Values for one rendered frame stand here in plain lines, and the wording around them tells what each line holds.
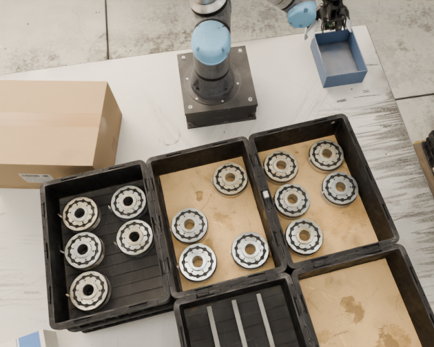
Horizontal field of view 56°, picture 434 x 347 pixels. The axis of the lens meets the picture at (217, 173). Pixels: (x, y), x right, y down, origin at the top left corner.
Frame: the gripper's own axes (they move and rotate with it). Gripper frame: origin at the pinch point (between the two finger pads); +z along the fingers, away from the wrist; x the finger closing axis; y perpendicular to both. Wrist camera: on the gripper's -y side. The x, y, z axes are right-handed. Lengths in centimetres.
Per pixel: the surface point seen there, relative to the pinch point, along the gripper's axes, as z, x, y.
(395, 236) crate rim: -6, 1, 73
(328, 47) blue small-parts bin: 17.7, 3.8, -8.3
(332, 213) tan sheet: 3, -11, 62
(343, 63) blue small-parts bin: 18.2, 7.6, 0.3
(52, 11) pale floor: 68, -145, -119
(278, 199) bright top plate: -2, -26, 57
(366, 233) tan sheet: 4, -3, 69
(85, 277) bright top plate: -10, -80, 73
